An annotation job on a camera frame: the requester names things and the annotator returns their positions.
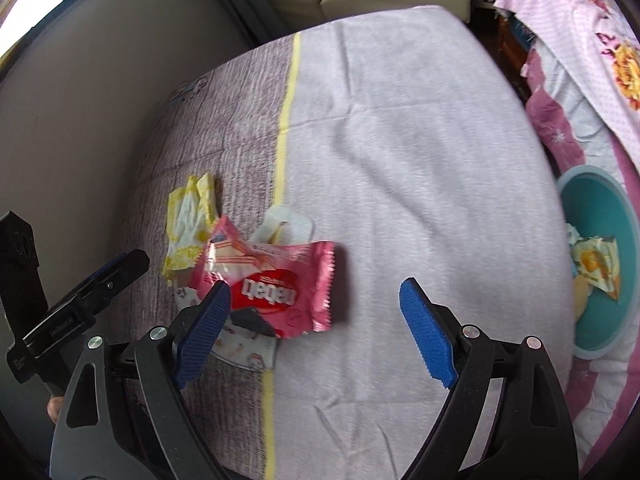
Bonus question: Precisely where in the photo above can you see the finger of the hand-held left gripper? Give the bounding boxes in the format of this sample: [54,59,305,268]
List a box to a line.
[65,249,151,322]

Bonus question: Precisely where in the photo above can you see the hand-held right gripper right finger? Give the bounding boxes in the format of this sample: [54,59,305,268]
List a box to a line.
[398,276,581,480]

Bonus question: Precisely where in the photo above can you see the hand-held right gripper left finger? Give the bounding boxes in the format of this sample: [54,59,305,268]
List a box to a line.
[50,280,236,480]

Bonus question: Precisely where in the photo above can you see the pink snack wrapper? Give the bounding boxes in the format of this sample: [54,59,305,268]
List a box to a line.
[192,215,335,340]

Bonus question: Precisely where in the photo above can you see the orange and cream snack wrapper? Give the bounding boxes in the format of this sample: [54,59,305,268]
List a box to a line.
[566,224,624,302]

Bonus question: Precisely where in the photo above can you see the teal trash bin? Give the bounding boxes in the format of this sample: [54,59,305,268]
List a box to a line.
[555,164,632,361]

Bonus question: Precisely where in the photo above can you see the white printed wrapper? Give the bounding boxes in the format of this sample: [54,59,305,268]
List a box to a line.
[175,285,279,372]

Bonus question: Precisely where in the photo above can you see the yellow crumpled wrapper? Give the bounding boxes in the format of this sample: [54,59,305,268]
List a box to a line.
[162,174,222,287]

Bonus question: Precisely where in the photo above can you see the white plastic bag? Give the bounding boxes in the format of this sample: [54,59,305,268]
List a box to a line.
[249,204,315,247]

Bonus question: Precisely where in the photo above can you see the pink striped tablecloth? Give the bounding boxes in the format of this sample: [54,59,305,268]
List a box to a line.
[112,5,577,480]

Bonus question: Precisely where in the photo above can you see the pink bed sheet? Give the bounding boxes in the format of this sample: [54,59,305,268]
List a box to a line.
[520,49,640,463]

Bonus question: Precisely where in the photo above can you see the pink floral quilt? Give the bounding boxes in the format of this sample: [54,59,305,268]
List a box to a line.
[492,0,640,128]

